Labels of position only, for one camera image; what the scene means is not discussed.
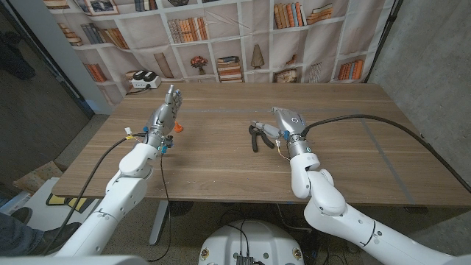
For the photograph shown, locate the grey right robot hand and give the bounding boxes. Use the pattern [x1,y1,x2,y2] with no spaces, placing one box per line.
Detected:
[252,106,314,158]

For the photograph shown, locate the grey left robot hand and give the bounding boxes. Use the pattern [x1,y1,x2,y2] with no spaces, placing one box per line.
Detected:
[143,85,184,154]

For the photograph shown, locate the black grip strengthener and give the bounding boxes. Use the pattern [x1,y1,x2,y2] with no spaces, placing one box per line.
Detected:
[248,124,276,153]

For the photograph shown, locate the white power strip black plugs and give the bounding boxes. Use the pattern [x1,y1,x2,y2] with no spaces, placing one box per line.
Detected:
[130,71,162,90]

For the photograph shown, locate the printed bookshelf backdrop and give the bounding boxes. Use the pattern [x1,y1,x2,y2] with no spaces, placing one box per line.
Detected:
[43,0,387,106]

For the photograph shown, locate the white table leg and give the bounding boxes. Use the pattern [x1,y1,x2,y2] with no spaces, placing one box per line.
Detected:
[149,200,170,247]

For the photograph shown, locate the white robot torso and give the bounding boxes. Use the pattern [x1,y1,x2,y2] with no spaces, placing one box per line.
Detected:
[198,219,305,265]

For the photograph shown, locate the black backdrop stand pole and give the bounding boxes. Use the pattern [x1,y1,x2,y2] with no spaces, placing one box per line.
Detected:
[362,0,404,84]

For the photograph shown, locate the black shoe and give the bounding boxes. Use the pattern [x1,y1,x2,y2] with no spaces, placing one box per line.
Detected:
[36,222,82,255]

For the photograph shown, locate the person's leg in jeans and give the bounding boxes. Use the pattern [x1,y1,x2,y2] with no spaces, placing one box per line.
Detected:
[0,211,47,257]

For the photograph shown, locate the black power strip cable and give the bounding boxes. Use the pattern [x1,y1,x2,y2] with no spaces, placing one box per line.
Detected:
[126,85,152,96]

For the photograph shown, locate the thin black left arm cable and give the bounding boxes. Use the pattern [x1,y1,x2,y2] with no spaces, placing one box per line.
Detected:
[146,151,173,263]

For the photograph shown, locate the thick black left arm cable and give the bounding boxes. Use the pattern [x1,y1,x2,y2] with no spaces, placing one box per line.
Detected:
[42,132,148,255]

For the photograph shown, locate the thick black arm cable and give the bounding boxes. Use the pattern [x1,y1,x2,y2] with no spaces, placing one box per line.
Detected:
[300,113,471,194]
[42,132,148,255]

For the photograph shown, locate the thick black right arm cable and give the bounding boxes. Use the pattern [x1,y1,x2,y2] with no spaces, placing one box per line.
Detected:
[300,113,471,194]

